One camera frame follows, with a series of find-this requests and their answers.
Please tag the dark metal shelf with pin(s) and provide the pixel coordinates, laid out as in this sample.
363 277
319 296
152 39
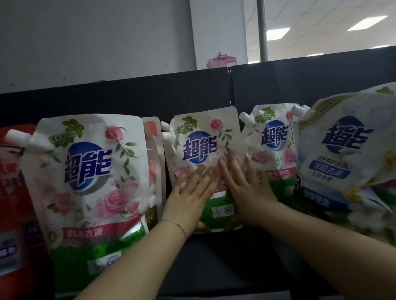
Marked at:
104 98

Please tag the grey vertical pole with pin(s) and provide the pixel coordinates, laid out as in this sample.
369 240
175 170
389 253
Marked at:
261 12

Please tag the pink bagged item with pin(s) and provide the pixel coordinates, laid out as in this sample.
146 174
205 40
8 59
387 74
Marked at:
222 60

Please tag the person's left hand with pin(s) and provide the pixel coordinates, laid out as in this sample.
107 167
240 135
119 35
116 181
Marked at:
190 203

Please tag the ceiling light panel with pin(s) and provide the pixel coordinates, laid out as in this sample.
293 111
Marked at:
278 34
366 23
315 55

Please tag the person's left forearm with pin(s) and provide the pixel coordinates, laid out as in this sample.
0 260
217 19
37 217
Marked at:
110 286

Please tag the person's right hand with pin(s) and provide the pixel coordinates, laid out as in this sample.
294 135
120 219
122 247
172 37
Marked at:
252 202

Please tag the person's right forearm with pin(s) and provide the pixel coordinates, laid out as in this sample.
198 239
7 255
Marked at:
361 261

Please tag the white blue Chaoneng pouch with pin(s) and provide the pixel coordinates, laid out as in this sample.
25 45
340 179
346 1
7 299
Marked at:
348 157

